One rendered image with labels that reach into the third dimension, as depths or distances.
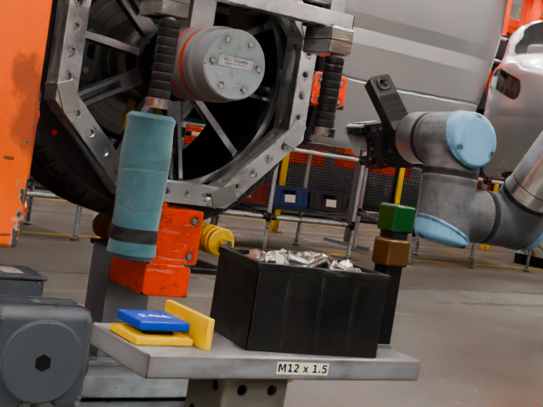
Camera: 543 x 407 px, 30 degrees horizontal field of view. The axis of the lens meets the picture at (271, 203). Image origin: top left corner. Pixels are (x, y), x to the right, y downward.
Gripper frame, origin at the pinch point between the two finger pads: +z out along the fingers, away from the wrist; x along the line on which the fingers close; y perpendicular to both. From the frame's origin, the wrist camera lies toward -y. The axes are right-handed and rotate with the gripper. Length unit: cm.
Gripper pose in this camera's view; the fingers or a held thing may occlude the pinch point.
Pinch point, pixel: (350, 125)
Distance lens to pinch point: 194.8
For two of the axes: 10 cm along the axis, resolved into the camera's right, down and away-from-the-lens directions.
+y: 1.6, 9.7, 1.6
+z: -4.8, -0.7, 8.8
